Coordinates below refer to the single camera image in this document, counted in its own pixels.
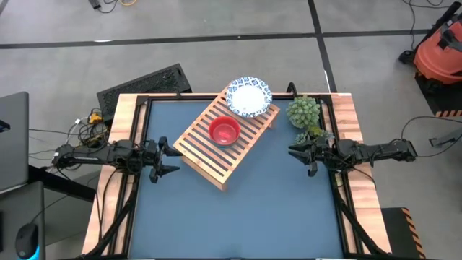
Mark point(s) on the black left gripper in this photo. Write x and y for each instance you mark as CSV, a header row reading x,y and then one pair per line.
x,y
151,155

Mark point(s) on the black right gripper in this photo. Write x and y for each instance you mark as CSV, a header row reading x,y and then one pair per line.
x,y
325,153

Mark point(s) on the red plastic bowl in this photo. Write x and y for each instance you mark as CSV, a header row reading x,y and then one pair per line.
x,y
223,131

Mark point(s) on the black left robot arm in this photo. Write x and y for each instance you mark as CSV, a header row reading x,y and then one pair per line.
x,y
90,155

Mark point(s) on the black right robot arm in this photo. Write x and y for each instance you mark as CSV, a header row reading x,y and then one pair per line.
x,y
379,150

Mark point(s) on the wooden slatted shelf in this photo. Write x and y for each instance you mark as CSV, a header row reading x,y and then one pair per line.
x,y
202,159

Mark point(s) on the spiky dark green succulent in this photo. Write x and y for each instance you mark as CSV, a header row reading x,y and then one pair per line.
x,y
317,131

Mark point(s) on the round pale green succulent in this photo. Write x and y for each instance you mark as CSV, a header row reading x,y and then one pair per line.
x,y
303,112

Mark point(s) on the blue patterned paper plate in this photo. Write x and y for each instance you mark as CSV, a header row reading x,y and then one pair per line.
x,y
248,99

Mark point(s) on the yellow power plug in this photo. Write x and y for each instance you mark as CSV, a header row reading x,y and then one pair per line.
x,y
95,118

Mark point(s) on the black desk base bar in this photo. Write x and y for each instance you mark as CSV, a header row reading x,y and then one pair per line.
x,y
61,184

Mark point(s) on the black hazard striped plate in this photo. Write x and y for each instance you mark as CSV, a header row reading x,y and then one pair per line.
x,y
397,231

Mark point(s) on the grey metal stand foot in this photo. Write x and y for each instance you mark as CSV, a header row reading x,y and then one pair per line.
x,y
447,139

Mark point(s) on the black hazard striped mat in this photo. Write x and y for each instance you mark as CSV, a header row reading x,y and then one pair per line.
x,y
440,103

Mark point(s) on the grey desk panel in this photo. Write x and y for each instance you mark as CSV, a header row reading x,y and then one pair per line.
x,y
21,206

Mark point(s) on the grey laptop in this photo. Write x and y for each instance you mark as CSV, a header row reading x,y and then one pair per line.
x,y
14,144

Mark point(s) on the black computer mouse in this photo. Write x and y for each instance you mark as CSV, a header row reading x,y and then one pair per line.
x,y
26,238

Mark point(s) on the orange shop vacuum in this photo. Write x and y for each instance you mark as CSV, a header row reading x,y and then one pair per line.
x,y
436,59

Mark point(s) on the black power adapter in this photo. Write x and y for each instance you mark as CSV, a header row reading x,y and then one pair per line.
x,y
95,3

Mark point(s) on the black metal table frame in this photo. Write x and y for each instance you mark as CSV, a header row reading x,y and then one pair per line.
x,y
234,96

